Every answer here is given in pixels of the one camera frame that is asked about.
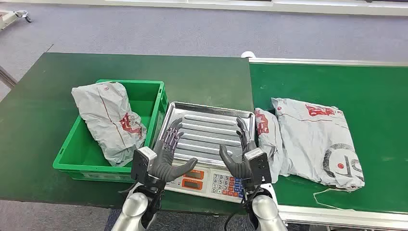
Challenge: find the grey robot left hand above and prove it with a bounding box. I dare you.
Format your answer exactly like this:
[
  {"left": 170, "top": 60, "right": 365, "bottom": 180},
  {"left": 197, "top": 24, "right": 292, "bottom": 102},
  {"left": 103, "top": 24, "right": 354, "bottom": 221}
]
[{"left": 149, "top": 118, "right": 198, "bottom": 183}]

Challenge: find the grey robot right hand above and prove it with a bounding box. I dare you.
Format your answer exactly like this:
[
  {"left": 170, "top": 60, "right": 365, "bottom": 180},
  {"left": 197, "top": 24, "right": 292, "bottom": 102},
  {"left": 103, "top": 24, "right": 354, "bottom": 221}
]
[{"left": 219, "top": 116, "right": 257, "bottom": 189}]

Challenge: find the large grey mailer package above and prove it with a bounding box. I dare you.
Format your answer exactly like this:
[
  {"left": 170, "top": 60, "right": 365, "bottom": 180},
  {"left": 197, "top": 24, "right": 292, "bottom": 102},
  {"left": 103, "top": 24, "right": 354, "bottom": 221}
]
[{"left": 271, "top": 97, "right": 365, "bottom": 212}]

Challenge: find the small grey mailer package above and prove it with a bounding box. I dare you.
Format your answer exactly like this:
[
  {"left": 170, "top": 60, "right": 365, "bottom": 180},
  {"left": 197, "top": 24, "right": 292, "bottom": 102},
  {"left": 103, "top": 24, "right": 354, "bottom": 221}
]
[{"left": 254, "top": 107, "right": 284, "bottom": 184}]

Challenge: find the grey crumpled mailer package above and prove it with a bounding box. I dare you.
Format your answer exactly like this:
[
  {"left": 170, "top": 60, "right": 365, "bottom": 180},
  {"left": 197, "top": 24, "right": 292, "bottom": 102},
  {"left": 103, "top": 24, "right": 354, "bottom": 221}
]
[{"left": 71, "top": 81, "right": 148, "bottom": 167}]

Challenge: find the green conveyor belt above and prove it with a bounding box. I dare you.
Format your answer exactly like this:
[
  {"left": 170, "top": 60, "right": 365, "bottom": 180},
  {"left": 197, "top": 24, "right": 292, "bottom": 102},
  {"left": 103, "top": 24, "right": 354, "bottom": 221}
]
[{"left": 248, "top": 57, "right": 408, "bottom": 231}]

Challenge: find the electronic scale with steel tray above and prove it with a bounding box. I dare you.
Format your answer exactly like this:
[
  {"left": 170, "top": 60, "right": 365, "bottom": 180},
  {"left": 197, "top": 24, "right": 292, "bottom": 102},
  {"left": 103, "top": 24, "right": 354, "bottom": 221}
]
[{"left": 152, "top": 102, "right": 256, "bottom": 204}]

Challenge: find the green plastic crate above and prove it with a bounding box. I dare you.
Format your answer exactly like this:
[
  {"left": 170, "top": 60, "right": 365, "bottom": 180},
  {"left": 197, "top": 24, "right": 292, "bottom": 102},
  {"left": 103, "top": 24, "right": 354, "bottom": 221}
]
[{"left": 52, "top": 79, "right": 168, "bottom": 184}]

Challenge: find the dark green table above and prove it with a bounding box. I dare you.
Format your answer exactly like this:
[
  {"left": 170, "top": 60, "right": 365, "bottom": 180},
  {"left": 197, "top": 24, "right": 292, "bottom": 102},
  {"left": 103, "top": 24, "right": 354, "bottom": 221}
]
[{"left": 0, "top": 52, "right": 255, "bottom": 216}]

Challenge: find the white wheeled cart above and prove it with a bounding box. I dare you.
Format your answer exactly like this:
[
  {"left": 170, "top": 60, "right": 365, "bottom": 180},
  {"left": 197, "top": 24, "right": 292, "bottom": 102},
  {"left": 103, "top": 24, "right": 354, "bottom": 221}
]
[{"left": 0, "top": 9, "right": 33, "bottom": 31}]

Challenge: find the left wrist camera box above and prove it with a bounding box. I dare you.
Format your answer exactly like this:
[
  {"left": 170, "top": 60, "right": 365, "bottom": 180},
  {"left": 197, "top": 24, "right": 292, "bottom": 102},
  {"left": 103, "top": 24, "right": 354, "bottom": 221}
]
[{"left": 130, "top": 146, "right": 158, "bottom": 186}]

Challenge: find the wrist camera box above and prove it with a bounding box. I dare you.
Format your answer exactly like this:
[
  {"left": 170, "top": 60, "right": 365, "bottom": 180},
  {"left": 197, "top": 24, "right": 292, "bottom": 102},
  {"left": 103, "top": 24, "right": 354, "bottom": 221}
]
[
  {"left": 243, "top": 147, "right": 272, "bottom": 189},
  {"left": 130, "top": 146, "right": 158, "bottom": 186}
]

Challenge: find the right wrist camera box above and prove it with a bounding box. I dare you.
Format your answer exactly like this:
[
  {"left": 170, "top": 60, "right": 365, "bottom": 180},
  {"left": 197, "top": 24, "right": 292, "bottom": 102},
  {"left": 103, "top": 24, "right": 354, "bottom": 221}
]
[{"left": 243, "top": 147, "right": 272, "bottom": 189}]

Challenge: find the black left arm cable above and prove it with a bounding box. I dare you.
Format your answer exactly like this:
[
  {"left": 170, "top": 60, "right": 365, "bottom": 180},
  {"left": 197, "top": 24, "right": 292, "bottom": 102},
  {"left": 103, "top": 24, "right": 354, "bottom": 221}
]
[{"left": 118, "top": 182, "right": 138, "bottom": 196}]

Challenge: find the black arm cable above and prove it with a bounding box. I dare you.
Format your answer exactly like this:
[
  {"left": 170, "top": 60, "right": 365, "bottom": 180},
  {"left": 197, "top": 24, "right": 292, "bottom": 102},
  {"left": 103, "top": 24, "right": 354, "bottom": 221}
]
[
  {"left": 118, "top": 182, "right": 138, "bottom": 196},
  {"left": 223, "top": 188, "right": 254, "bottom": 231}
]

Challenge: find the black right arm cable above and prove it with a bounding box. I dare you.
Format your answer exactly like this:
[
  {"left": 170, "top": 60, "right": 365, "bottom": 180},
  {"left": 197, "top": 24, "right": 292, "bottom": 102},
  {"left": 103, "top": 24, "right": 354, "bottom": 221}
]
[{"left": 223, "top": 188, "right": 254, "bottom": 231}]

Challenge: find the grey metal rail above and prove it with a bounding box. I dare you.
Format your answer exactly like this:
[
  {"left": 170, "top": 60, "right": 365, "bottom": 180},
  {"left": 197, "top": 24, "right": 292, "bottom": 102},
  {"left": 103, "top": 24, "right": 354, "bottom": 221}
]
[{"left": 0, "top": 66, "right": 17, "bottom": 89}]

